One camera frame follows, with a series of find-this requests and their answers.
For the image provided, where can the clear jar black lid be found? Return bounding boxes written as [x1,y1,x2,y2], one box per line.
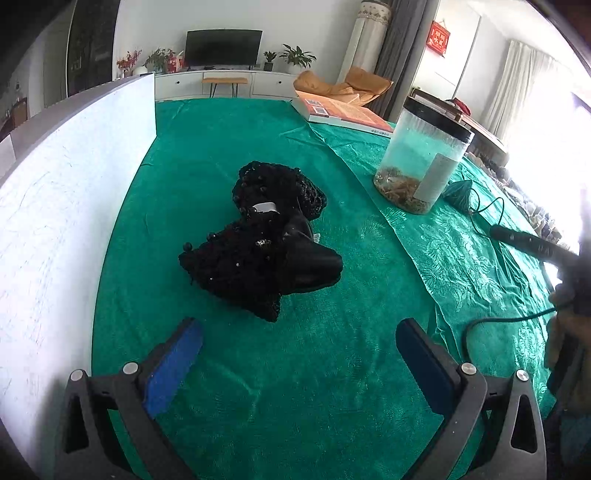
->
[373,90,476,215]

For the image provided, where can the wooden stool hairpin legs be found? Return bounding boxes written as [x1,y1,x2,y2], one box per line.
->
[202,76,249,99]

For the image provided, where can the person's right hand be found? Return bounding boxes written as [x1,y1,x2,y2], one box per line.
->
[547,279,591,370]

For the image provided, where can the flat screen television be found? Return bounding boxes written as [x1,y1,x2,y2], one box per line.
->
[185,29,264,71]

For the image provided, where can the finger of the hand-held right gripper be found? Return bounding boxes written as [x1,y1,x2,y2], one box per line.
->
[489,224,579,265]

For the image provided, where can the leafy plant white pot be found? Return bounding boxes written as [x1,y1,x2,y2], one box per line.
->
[144,47,176,73]

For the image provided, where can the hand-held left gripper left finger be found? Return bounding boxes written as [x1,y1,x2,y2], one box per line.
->
[54,317,205,480]

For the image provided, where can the clutter by window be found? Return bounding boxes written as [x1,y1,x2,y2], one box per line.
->
[466,152,578,241]

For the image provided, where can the black display cabinet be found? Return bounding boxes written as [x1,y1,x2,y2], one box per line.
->
[66,0,118,97]

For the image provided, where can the red flower vase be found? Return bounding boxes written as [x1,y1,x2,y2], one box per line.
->
[116,50,142,78]

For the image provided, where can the grey curtain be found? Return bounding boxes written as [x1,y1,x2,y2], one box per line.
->
[369,0,439,123]

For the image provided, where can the thick black cable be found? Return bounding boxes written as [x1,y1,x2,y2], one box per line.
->
[463,308,557,365]

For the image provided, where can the white cardboard box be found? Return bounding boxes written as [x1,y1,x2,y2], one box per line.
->
[0,71,158,480]

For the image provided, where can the white curtain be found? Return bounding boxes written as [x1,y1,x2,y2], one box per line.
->
[480,39,555,139]

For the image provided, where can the thin black cable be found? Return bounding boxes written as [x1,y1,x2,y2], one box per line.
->
[468,196,506,232]

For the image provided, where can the white television cabinet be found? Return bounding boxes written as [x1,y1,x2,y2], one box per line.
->
[154,69,301,101]

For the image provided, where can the large potted plant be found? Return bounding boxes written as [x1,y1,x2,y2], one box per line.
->
[280,44,317,75]

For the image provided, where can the standing air conditioner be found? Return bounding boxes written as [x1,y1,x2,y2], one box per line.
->
[337,0,393,86]

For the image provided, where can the orange lounge chair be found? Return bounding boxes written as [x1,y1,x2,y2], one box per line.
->
[293,66,394,107]

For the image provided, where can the black beaded bag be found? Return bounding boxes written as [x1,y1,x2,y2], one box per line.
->
[178,161,345,324]

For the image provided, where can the person's right forearm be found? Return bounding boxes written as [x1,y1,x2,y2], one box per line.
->
[547,351,591,480]

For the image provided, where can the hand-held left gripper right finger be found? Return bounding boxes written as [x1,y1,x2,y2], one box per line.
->
[396,318,548,480]

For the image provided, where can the red wall hanging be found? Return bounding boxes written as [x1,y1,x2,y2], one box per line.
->
[427,19,451,58]

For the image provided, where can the orange cover book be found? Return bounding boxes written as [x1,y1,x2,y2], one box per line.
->
[291,90,395,136]

